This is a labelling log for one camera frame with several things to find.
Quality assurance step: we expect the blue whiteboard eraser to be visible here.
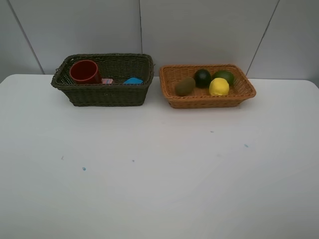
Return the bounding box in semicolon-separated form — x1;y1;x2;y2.
123;77;143;85

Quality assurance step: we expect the dark mangosteen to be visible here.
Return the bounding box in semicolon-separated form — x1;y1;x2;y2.
194;69;212;88

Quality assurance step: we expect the yellow lemon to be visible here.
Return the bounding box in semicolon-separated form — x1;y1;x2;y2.
209;78;230;96

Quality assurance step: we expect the pink bottle white cap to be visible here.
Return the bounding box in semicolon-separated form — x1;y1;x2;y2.
102;78;114;84

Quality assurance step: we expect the red plastic cup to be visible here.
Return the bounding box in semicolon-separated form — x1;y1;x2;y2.
69;60;102;85

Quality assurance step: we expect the brown kiwi fruit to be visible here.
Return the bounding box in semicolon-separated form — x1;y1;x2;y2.
175;77;195;97

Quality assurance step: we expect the orange wicker basket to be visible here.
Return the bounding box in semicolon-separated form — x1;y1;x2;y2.
159;64;256;109

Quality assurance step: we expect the green lime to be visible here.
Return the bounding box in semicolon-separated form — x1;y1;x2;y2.
212;70;235;86

